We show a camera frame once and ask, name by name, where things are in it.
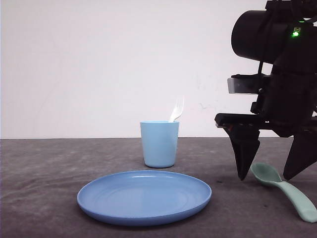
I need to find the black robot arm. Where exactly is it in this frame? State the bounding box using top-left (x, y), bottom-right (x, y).
top-left (215, 0), bottom-right (317, 179)

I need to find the white plastic fork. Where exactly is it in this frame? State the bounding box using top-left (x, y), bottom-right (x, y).
top-left (168, 95), bottom-right (185, 122)

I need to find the blue plastic plate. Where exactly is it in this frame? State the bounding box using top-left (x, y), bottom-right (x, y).
top-left (77, 170), bottom-right (212, 226)

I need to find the mint green plastic spoon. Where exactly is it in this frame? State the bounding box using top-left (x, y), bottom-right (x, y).
top-left (250, 163), bottom-right (317, 223)

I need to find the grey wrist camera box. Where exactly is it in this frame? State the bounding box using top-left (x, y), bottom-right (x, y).
top-left (227, 74), bottom-right (262, 94)

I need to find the light blue plastic cup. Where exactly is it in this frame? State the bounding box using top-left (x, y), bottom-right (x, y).
top-left (140, 120), bottom-right (179, 168)

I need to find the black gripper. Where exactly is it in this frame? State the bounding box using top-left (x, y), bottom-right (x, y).
top-left (215, 73), bottom-right (317, 180)

